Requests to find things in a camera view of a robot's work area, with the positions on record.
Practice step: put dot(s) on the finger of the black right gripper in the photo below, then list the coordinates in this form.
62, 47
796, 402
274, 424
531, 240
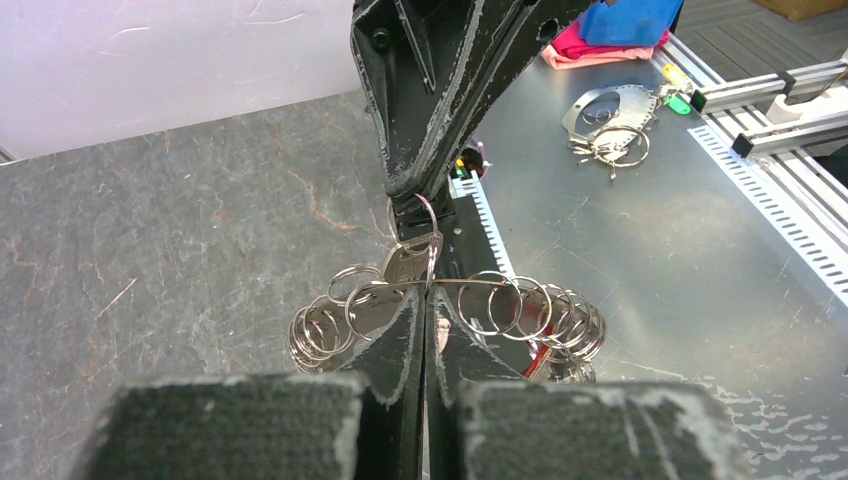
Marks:
421, 64
496, 41

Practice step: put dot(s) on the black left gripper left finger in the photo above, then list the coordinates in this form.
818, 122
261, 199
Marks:
360, 420

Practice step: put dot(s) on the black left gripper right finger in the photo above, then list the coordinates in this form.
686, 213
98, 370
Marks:
487, 422

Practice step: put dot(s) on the silver key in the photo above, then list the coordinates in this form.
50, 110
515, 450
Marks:
411, 259

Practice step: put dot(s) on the pink folded cloth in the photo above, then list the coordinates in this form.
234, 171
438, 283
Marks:
568, 51

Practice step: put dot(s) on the red plastic tag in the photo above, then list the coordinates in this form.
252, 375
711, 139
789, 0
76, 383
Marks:
535, 371

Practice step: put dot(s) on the blue plastic bin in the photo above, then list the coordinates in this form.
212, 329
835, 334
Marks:
627, 23

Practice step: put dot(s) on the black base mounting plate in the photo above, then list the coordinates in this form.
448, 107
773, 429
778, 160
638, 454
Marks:
465, 255

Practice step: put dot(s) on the green key tag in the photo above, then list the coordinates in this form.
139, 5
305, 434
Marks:
678, 105

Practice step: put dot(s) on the white toothed cable duct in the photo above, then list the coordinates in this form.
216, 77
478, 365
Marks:
473, 188

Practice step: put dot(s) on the spare metal key ring plate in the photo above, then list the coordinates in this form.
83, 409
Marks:
611, 126

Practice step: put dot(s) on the outer aluminium frame bars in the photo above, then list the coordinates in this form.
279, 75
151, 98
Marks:
773, 120

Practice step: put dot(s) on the outer white slotted duct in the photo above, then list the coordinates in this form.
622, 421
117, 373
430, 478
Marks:
797, 227

